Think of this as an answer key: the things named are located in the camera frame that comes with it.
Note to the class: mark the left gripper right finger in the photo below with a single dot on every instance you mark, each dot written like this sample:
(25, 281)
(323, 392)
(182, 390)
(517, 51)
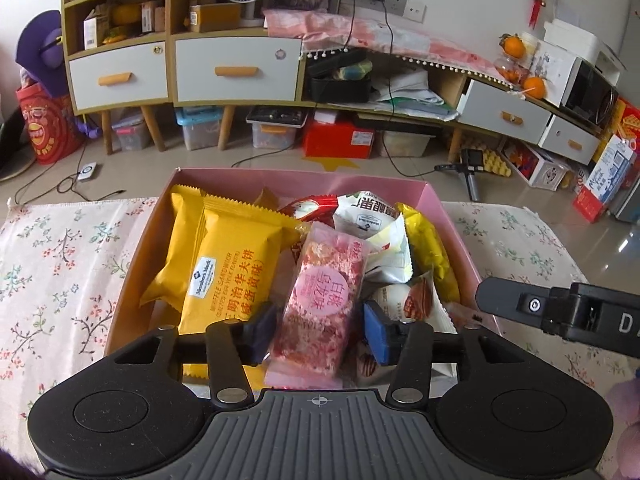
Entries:
(407, 347)

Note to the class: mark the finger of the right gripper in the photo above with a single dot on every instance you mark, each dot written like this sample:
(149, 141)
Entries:
(520, 299)

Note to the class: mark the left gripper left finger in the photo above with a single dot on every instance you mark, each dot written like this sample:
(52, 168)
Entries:
(233, 344)

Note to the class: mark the yellow chip bag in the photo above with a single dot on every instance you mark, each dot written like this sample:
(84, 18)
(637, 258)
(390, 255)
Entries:
(429, 253)

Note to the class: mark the pink rice crisp packet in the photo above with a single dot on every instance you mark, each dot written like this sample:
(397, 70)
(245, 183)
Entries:
(315, 325)

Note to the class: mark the white pecan snack bag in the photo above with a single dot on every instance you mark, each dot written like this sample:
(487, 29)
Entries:
(362, 214)

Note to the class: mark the yellow wafer snack pack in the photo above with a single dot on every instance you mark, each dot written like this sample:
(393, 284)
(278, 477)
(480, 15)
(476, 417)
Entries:
(172, 281)

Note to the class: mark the red white snack packet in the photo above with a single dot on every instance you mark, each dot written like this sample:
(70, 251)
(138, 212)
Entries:
(314, 208)

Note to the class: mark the person right hand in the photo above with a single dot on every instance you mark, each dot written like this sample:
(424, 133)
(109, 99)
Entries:
(623, 400)

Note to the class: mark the pink cardboard box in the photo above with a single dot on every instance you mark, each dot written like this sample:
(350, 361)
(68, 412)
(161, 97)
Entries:
(133, 318)

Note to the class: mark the yellow egg tray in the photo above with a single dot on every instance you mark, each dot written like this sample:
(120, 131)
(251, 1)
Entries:
(494, 163)

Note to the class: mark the floral white rug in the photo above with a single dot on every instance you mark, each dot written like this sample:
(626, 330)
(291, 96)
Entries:
(63, 266)

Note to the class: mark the clear storage bin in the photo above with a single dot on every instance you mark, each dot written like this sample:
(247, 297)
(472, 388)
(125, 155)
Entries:
(401, 144)

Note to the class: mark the orange fruit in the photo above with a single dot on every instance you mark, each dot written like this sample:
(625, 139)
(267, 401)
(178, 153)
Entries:
(513, 46)
(534, 87)

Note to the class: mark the blue lid storage bin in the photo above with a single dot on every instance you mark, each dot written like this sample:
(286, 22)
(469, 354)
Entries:
(200, 126)

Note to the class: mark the white microwave oven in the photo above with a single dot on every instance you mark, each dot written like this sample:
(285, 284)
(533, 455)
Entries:
(573, 85)

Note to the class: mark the white charger puck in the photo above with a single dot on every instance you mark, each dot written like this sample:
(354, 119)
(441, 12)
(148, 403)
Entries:
(88, 172)

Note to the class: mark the red shoe box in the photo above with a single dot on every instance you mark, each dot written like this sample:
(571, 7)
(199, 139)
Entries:
(342, 139)

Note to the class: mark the black storage box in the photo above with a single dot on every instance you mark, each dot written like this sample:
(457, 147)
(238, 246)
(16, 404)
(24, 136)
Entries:
(342, 77)

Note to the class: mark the red lantern gift bag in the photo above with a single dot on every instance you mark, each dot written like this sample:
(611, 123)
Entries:
(50, 124)

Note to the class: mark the wooden tv cabinet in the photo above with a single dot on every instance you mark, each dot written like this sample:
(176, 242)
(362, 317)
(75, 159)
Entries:
(245, 66)

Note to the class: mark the pink floral cloth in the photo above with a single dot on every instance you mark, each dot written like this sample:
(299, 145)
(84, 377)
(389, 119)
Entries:
(331, 32)

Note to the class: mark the purple hat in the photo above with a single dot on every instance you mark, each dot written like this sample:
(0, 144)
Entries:
(39, 51)

